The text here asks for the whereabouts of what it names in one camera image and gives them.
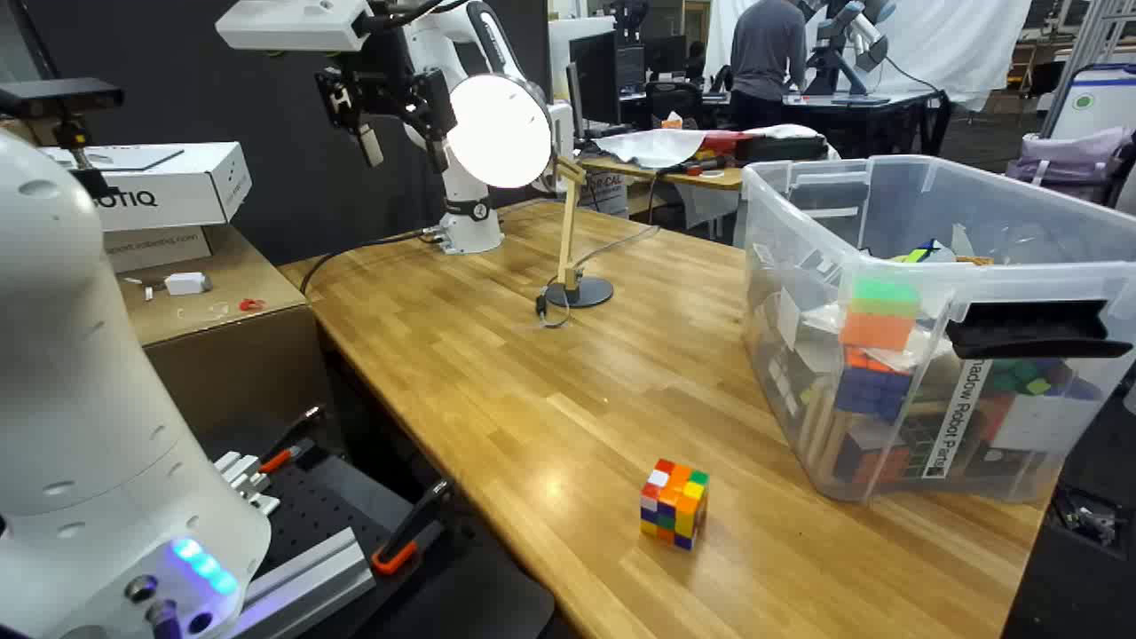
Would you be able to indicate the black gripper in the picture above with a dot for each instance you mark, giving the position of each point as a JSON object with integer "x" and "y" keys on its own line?
{"x": 397, "y": 92}

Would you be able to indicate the multicolour Rubik's cube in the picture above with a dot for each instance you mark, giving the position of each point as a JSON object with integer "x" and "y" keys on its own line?
{"x": 677, "y": 503}

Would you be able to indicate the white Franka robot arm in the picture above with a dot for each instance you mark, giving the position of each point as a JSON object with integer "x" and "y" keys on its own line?
{"x": 464, "y": 216}

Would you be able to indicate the grey background robot arm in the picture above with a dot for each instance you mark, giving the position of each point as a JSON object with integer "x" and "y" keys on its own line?
{"x": 855, "y": 39}

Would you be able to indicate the white idle robot arm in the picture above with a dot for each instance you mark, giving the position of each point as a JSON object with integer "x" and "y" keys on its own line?
{"x": 74, "y": 357}

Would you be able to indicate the green and orange cube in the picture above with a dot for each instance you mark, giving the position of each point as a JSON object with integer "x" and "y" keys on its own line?
{"x": 882, "y": 313}

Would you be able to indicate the blue puzzle cube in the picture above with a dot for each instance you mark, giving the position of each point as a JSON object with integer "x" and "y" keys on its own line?
{"x": 875, "y": 396}

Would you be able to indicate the black backdrop curtain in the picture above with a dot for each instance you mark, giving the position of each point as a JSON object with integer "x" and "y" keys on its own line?
{"x": 271, "y": 152}

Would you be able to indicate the small red cap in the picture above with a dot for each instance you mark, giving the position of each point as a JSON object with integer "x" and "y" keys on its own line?
{"x": 251, "y": 303}

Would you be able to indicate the white printed cardboard box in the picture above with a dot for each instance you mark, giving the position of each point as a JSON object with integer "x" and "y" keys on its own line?
{"x": 180, "y": 182}

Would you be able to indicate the white sheet on desk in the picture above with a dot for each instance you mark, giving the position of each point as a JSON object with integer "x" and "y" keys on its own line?
{"x": 652, "y": 143}

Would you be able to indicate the small white device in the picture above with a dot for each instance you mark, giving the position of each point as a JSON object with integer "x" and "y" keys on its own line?
{"x": 185, "y": 285}

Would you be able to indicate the large brown cardboard box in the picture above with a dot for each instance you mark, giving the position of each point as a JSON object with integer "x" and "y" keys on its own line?
{"x": 236, "y": 357}

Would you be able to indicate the wooden background desk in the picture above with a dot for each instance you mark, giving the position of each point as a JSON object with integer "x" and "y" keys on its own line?
{"x": 711, "y": 178}

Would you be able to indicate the person in grey shirt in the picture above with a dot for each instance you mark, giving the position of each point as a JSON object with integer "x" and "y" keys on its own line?
{"x": 768, "y": 59}

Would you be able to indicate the clear plastic storage bin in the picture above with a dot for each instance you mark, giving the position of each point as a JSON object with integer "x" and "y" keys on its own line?
{"x": 829, "y": 223}

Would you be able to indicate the black draped table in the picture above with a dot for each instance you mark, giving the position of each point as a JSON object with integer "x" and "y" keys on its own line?
{"x": 855, "y": 125}

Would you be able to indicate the black breadboard platform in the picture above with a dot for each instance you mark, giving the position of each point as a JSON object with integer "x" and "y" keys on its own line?
{"x": 474, "y": 591}

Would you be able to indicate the white hanging curtain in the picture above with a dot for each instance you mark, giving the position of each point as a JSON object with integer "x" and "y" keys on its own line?
{"x": 945, "y": 46}

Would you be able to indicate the lavender bag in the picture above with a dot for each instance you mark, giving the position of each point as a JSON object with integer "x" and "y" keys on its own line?
{"x": 1069, "y": 161}

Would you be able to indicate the white and blue crate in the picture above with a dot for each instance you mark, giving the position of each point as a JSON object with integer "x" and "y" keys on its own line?
{"x": 1102, "y": 99}

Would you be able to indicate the black camera on stand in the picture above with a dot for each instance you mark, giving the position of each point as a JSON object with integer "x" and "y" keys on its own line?
{"x": 59, "y": 98}

